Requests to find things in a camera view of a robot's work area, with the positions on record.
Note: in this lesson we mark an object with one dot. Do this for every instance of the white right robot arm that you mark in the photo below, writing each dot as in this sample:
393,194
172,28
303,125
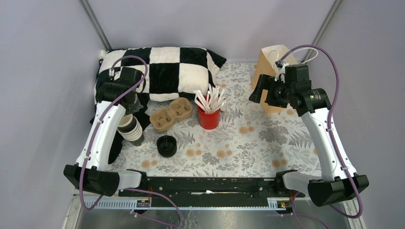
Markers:
339,180

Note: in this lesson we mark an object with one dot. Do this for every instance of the red cup holder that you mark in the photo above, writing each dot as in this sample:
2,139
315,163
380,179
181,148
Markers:
208,121

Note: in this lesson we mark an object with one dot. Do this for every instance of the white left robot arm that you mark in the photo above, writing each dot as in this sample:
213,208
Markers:
89,173

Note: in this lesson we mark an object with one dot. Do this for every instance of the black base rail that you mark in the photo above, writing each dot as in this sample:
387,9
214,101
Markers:
213,192

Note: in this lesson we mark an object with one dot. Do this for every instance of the brown cardboard cup carrier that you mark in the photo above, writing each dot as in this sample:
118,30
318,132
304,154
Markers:
165,118

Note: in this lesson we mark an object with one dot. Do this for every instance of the black white checkered pillow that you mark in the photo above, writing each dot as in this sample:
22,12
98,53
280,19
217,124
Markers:
171,72

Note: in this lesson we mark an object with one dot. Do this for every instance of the stack of black lids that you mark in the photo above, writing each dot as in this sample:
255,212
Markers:
167,146

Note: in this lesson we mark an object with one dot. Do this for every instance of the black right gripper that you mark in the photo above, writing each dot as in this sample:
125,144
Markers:
263,83

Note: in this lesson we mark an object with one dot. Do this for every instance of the brown paper bag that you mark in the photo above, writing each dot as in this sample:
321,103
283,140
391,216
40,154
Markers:
267,68

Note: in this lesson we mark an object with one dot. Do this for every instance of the floral table mat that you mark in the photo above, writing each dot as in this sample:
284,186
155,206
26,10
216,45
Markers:
246,143

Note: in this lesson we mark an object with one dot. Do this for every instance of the stack of paper cups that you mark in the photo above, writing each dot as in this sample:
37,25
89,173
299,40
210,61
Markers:
131,130

